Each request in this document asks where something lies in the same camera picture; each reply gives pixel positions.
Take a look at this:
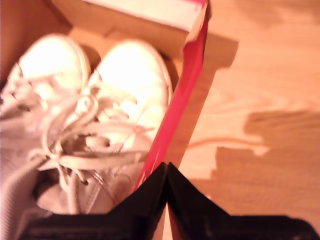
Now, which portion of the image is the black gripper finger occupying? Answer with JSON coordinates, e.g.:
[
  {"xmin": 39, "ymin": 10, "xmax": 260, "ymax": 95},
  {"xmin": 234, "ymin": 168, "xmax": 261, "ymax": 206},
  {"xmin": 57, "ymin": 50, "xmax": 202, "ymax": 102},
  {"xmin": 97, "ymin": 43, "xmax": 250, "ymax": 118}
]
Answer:
[
  {"xmin": 107, "ymin": 162, "xmax": 168, "ymax": 240},
  {"xmin": 166, "ymin": 162, "xmax": 231, "ymax": 240}
]

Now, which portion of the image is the red Nike shoebox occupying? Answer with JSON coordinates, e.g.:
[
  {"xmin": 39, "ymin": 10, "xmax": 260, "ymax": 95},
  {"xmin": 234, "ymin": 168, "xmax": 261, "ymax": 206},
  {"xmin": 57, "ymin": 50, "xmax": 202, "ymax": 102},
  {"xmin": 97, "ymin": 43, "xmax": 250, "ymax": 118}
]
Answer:
[{"xmin": 0, "ymin": 0, "xmax": 212, "ymax": 216}]

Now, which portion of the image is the white sneaker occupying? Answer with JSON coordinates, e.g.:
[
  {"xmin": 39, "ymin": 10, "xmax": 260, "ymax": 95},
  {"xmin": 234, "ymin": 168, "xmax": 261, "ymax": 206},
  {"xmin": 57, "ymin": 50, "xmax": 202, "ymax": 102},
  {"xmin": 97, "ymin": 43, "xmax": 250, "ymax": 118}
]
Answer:
[
  {"xmin": 32, "ymin": 38, "xmax": 174, "ymax": 216},
  {"xmin": 0, "ymin": 33, "xmax": 101, "ymax": 240}
]

